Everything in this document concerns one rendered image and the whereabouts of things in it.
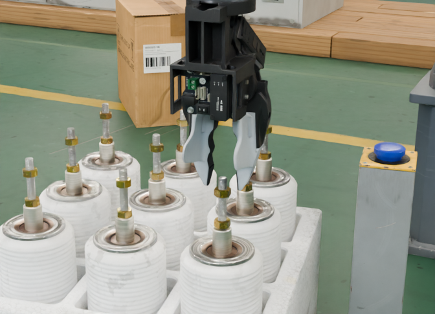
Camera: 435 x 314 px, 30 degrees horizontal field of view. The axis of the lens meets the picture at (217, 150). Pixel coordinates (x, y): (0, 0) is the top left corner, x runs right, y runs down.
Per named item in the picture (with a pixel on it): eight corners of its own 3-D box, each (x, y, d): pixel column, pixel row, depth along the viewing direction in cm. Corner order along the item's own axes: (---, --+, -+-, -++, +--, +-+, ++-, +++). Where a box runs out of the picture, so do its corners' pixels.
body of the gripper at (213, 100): (167, 120, 83) (166, 2, 79) (199, 98, 90) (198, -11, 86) (238, 129, 80) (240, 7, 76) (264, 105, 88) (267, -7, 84)
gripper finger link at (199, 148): (166, 192, 88) (177, 113, 84) (187, 173, 93) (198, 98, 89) (193, 201, 87) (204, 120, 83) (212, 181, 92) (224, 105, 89)
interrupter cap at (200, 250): (182, 265, 91) (182, 259, 90) (196, 236, 98) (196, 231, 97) (249, 272, 89) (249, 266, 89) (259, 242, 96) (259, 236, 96)
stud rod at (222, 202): (224, 241, 92) (225, 179, 90) (216, 239, 92) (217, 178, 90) (227, 237, 93) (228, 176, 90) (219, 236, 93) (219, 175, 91)
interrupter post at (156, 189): (156, 197, 108) (155, 175, 107) (170, 202, 107) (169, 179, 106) (144, 203, 107) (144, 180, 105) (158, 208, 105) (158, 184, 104)
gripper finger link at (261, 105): (229, 149, 88) (219, 71, 86) (235, 144, 90) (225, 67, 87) (270, 149, 86) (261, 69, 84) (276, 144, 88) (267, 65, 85)
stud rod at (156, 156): (161, 190, 106) (160, 135, 103) (154, 191, 106) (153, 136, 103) (160, 187, 107) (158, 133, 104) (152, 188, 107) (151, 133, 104)
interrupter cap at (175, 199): (153, 187, 112) (153, 182, 112) (197, 200, 108) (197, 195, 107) (116, 205, 106) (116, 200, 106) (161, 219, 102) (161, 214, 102)
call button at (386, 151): (374, 154, 107) (375, 140, 106) (405, 157, 106) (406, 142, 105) (371, 164, 103) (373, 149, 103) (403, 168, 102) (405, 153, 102)
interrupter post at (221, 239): (209, 257, 92) (209, 230, 91) (213, 248, 95) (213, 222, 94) (230, 259, 92) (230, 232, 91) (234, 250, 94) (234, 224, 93)
